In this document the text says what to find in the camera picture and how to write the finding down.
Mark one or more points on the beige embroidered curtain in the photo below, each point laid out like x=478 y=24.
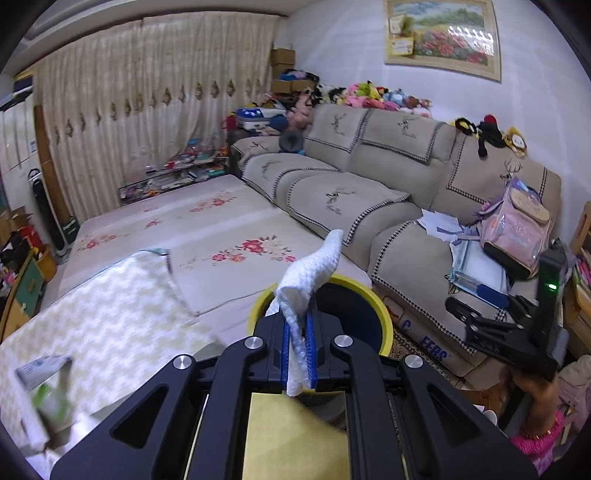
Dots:
x=131 y=96

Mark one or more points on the framed flower painting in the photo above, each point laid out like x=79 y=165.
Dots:
x=457 y=36

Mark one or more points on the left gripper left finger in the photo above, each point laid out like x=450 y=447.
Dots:
x=188 y=420

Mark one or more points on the pile of plush toys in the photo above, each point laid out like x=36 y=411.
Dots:
x=361 y=95

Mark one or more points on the stacked cardboard boxes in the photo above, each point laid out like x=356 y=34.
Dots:
x=286 y=79

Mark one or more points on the red fire extinguisher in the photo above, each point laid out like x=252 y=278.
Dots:
x=29 y=234

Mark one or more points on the person right hand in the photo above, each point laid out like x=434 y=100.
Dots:
x=545 y=394

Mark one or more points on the white paper towel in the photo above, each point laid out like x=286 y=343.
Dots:
x=292 y=299

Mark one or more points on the floral floor mattress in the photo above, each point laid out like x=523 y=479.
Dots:
x=226 y=244

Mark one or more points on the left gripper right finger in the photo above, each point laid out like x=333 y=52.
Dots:
x=403 y=419

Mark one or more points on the yellow green tv stand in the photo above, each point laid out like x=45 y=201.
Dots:
x=23 y=298

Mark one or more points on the pink school backpack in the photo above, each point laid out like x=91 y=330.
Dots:
x=514 y=229

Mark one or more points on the chevron patterned table cloth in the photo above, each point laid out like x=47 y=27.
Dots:
x=119 y=328

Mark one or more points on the papers on sofa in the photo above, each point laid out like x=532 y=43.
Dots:
x=446 y=228

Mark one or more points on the black tower fan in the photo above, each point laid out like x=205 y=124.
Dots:
x=47 y=213

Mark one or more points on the low toy shelf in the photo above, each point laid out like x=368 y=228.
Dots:
x=191 y=166

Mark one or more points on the yellow rimmed trash bin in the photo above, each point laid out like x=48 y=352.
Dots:
x=345 y=333

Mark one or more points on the white blue plastic pouch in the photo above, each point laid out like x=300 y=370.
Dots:
x=41 y=370

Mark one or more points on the beige sofa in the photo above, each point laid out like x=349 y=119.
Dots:
x=373 y=174

